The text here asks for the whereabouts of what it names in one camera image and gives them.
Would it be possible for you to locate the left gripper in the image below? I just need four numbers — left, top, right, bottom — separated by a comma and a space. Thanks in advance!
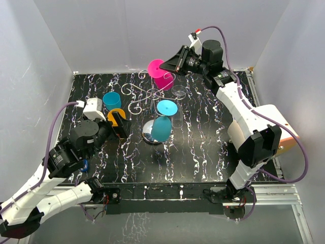
85, 110, 133, 160

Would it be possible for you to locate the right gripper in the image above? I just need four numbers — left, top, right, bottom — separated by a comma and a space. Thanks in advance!
160, 46, 209, 77

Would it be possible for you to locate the orange wine glass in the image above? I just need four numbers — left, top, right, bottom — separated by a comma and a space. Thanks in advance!
107, 108, 126, 127

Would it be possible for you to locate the magenta wine glass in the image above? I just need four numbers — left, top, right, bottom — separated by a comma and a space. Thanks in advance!
147, 59, 174, 90

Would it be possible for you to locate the clear wine glass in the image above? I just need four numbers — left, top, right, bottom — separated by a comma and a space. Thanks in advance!
172, 85, 187, 129

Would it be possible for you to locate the blue wine glass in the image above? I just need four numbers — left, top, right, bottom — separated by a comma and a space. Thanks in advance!
151, 100, 178, 142
103, 91, 121, 111

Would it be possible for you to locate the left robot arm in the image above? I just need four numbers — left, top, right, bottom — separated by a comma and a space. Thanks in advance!
1, 112, 132, 239

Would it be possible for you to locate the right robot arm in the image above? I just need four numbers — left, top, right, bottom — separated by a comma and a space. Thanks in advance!
159, 40, 282, 202

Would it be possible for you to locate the blue carabiner clip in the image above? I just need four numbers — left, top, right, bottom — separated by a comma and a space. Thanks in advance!
79, 159, 89, 172

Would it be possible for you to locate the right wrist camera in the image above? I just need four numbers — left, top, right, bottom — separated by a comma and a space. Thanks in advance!
188, 28, 202, 53

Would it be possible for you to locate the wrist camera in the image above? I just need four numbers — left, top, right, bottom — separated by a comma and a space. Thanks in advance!
76, 98, 106, 122
188, 28, 202, 53

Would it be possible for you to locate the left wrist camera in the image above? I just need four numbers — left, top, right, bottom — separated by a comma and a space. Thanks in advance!
76, 98, 106, 122

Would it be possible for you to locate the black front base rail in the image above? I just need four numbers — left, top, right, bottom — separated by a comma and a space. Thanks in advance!
80, 177, 252, 217

